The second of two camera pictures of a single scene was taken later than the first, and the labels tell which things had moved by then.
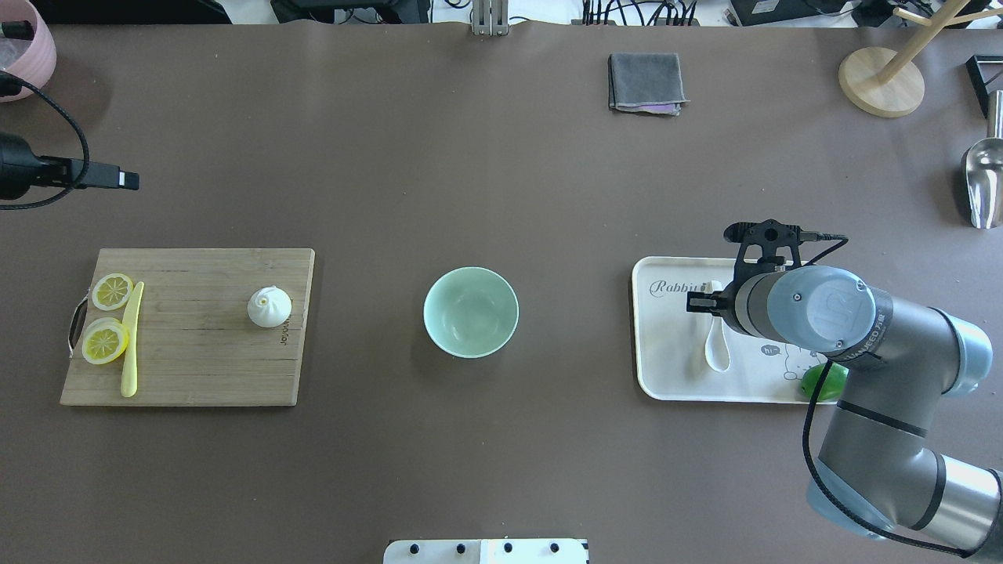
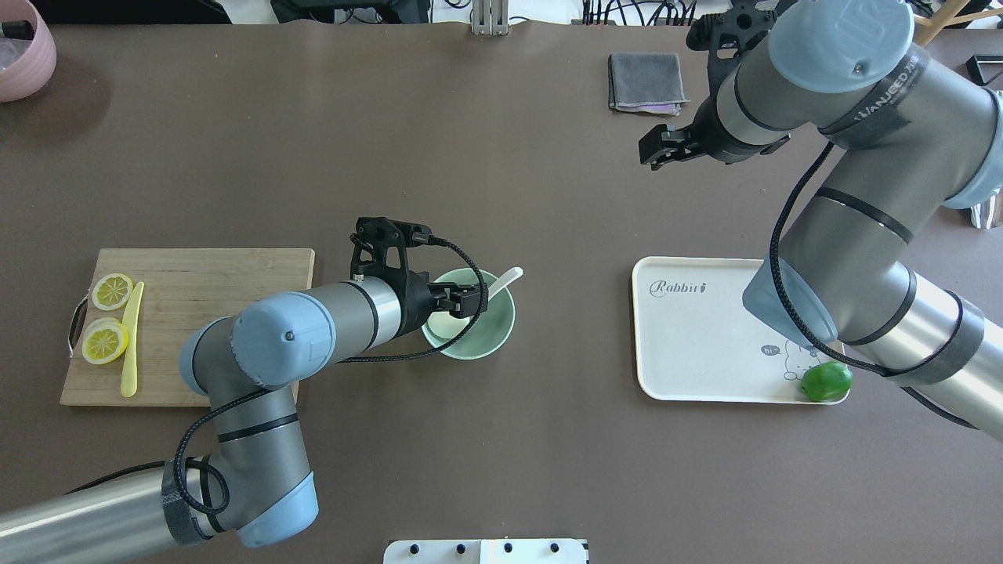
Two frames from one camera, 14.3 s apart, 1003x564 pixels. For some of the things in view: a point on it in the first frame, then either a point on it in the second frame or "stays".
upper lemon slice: (111, 291) stays
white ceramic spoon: (717, 352) → (505, 281)
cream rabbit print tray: (671, 361) stays
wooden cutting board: (197, 344) stays
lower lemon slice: (104, 340) stays
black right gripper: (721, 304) → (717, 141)
